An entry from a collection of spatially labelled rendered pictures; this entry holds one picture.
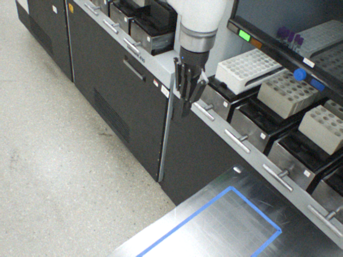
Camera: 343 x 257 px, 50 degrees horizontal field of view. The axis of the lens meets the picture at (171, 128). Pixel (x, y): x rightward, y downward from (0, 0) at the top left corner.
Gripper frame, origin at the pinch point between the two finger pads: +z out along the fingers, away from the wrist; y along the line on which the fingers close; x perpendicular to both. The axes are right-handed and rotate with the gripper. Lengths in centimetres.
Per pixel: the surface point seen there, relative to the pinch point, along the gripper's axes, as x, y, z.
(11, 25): -11, 203, 79
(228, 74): -15.3, -0.2, -6.0
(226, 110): -11.7, -5.9, 2.3
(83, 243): 27, 19, 80
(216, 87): -12.3, 0.4, -1.6
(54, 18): -13, 122, 34
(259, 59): -29.2, 0.1, -6.4
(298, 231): 5.6, -45.1, -1.7
